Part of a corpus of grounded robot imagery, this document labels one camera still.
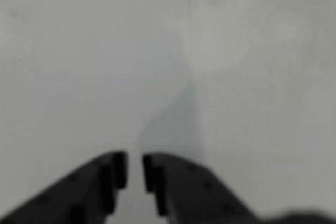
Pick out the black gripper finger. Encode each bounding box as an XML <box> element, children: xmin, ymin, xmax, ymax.
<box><xmin>0</xmin><ymin>151</ymin><xmax>129</xmax><ymax>224</ymax></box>
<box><xmin>142</xmin><ymin>152</ymin><xmax>336</xmax><ymax>224</ymax></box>

